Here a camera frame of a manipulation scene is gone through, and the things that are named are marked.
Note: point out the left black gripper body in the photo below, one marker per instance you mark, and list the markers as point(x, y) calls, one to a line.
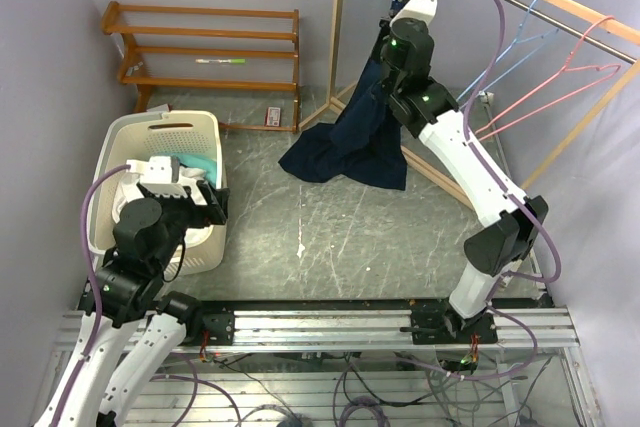
point(199, 215)

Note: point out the white t shirt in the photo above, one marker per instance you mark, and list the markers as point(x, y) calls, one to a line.
point(182, 208)

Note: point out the navy blue t shirt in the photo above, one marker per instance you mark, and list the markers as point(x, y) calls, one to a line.
point(363, 144)

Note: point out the light blue wire hanger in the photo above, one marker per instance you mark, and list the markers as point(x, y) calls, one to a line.
point(519, 39)

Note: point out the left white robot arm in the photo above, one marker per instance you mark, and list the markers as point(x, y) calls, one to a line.
point(128, 330)

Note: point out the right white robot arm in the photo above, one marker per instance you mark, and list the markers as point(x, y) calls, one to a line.
point(510, 219)

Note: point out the cream plastic laundry basket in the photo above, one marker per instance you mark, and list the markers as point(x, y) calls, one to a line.
point(141, 136)

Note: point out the small red white box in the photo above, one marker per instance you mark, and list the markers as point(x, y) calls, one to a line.
point(273, 117)

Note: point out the green marker pen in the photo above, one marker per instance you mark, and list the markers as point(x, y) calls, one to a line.
point(228, 61)

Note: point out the brown wooden shoe rack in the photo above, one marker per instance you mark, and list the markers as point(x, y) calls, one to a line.
point(161, 43)

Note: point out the metal hanging rod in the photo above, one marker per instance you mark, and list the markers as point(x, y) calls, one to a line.
point(606, 48)

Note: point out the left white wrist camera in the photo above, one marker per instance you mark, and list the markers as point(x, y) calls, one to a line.
point(160, 176)

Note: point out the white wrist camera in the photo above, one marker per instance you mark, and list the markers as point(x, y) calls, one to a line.
point(421, 10)
point(160, 176)

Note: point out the aluminium mounting rail frame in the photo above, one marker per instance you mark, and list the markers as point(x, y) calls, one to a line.
point(241, 328)

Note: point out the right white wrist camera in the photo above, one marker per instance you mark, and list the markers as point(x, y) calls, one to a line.
point(421, 10)

